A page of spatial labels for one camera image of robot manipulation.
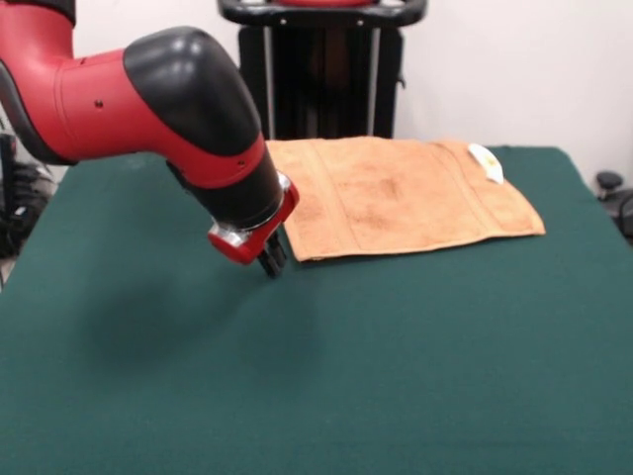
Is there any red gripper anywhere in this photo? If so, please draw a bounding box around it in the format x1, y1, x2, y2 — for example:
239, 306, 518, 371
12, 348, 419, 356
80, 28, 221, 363
207, 180, 302, 279

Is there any orange terry towel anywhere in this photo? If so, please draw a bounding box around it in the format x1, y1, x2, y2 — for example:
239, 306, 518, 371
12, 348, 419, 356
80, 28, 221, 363
264, 138, 547, 263

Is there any dark green table cloth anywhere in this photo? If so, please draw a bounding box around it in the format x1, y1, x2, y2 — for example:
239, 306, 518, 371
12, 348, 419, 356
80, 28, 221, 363
0, 144, 633, 475

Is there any black equipment box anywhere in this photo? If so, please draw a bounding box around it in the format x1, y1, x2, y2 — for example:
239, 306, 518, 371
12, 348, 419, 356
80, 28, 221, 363
0, 132, 20, 219

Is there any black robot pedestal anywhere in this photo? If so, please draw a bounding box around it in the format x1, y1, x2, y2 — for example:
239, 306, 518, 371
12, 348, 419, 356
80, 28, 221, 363
217, 0, 429, 142

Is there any black cable bundle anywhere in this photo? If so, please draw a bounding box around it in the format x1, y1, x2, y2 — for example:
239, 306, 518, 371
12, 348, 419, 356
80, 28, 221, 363
0, 162, 56, 259

